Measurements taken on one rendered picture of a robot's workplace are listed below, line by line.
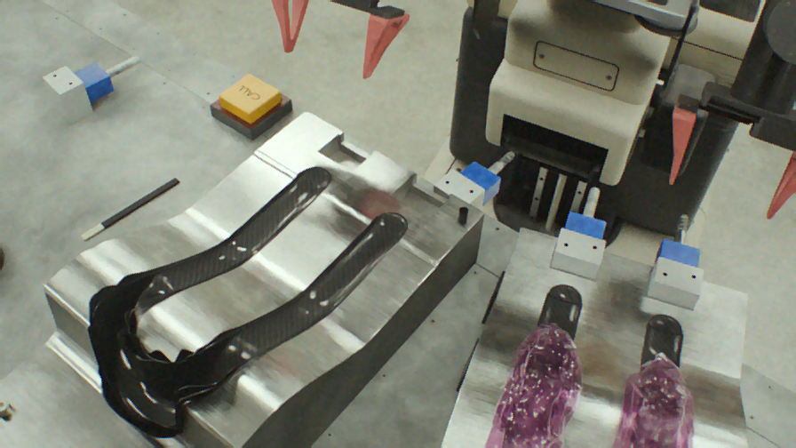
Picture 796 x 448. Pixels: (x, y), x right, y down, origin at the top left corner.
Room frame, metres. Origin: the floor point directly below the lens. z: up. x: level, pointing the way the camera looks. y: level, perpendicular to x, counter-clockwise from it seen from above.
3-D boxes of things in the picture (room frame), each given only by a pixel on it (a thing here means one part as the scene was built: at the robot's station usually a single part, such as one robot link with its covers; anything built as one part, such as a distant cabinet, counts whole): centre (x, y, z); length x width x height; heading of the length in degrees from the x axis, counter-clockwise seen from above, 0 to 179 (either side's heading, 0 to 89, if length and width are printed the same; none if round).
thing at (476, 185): (0.66, -0.10, 0.83); 0.13 x 0.05 x 0.05; 140
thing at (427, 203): (0.58, -0.03, 0.87); 0.05 x 0.05 x 0.04; 55
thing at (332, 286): (0.44, 0.14, 0.92); 0.35 x 0.16 x 0.09; 145
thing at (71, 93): (0.83, 0.43, 0.83); 0.13 x 0.05 x 0.05; 136
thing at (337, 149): (0.64, 0.06, 0.87); 0.05 x 0.05 x 0.04; 55
